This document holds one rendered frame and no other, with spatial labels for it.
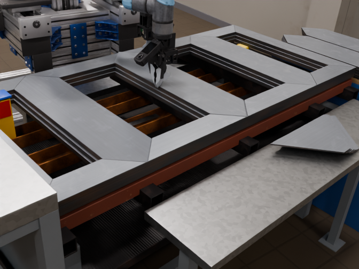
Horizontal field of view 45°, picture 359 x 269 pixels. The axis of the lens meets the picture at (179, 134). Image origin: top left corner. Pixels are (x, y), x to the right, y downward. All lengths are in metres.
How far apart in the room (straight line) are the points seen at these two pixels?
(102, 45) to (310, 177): 1.35
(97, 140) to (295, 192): 0.63
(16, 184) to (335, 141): 1.12
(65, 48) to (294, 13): 2.89
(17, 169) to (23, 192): 0.08
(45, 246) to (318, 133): 1.08
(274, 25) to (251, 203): 3.67
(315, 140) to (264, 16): 3.43
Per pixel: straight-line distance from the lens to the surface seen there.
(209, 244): 1.15
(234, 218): 1.24
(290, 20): 4.68
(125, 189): 1.23
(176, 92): 1.63
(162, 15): 1.55
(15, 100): 1.67
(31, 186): 0.86
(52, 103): 1.55
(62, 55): 2.28
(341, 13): 4.07
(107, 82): 2.13
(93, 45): 2.33
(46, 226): 0.87
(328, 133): 1.66
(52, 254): 0.92
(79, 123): 1.42
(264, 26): 4.94
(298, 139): 1.58
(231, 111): 1.53
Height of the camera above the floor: 1.57
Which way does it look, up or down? 31 degrees down
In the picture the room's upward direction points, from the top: 4 degrees clockwise
